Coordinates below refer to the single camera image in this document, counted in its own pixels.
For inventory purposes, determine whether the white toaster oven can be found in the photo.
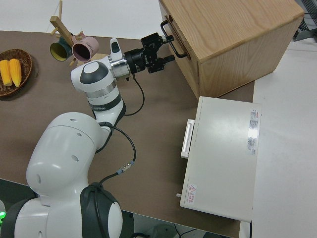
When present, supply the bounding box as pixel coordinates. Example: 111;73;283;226
176;96;263;223

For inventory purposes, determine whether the yellow corn cob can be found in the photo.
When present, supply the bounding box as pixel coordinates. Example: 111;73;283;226
0;59;12;87
9;58;22;88

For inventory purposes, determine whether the brown wicker basket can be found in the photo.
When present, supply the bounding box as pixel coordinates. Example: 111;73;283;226
0;49;33;98

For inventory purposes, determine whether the black round pedestal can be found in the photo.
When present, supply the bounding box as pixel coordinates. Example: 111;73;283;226
118;210;135;238

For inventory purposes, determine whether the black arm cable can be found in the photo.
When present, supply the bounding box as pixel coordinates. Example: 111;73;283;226
94;74;146;190

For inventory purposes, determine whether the wooden mug rack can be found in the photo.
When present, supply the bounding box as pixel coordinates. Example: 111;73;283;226
49;0;85;66

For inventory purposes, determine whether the blue mug yellow inside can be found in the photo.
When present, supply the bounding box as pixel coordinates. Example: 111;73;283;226
49;34;74;62

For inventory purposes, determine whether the brown table mat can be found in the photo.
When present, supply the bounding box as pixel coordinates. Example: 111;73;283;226
0;30;256;238

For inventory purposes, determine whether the pink mug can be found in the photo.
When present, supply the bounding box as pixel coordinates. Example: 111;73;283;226
71;36;100;63

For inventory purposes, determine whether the light wooden drawer cabinet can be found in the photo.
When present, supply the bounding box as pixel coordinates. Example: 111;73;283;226
158;0;305;99

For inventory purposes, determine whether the dark grey background equipment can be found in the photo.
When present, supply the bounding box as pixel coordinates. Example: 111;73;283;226
293;0;317;42

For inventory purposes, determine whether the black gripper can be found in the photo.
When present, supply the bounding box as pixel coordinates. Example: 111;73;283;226
123;32;175;75

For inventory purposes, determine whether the wooden drawer with black handle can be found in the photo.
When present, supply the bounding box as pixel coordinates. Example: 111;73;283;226
159;13;193;61

